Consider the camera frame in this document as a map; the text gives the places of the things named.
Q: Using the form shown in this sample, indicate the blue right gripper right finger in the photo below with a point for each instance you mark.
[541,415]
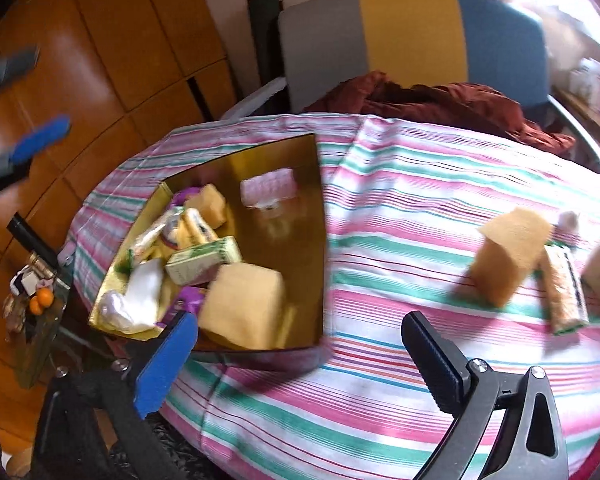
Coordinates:
[440,362]

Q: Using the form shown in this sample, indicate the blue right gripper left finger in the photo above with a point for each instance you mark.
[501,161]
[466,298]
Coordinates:
[158,362]

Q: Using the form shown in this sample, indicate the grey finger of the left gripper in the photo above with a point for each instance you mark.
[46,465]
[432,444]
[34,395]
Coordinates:
[17,65]

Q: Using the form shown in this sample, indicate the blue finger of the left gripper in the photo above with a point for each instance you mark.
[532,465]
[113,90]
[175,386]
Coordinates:
[39,139]

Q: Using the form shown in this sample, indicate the purple candy wrapper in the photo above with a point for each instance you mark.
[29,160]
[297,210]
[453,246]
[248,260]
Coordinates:
[189,299]

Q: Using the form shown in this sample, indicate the yellow sponge block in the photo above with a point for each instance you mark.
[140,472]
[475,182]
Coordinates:
[243,307]

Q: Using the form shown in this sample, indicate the green white small box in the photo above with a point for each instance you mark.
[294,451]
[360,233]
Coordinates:
[199,264]

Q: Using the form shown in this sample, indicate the oat bar packet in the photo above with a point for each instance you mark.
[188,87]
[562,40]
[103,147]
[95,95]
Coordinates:
[192,230]
[144,243]

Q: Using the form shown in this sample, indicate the small yellow sponge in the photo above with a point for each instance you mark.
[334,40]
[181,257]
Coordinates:
[211,205]

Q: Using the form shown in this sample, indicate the glass side table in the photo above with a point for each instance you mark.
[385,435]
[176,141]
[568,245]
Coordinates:
[35,335]

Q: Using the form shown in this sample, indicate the orange fruits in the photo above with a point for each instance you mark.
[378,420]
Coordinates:
[41,301]

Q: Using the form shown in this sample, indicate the gold tin box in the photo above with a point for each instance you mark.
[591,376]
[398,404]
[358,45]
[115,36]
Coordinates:
[275,212]

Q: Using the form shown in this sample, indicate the striped pink green bedsheet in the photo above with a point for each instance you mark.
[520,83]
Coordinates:
[404,206]

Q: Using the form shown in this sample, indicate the rust brown cloth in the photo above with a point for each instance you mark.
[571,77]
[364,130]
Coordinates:
[474,107]

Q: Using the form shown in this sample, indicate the wooden side table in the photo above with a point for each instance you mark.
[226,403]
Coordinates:
[589,119]

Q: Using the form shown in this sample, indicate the grey yellow blue chair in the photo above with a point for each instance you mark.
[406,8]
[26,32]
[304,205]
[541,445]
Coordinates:
[305,50]

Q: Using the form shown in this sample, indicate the white boxes on table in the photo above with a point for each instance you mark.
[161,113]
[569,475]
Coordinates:
[584,83]

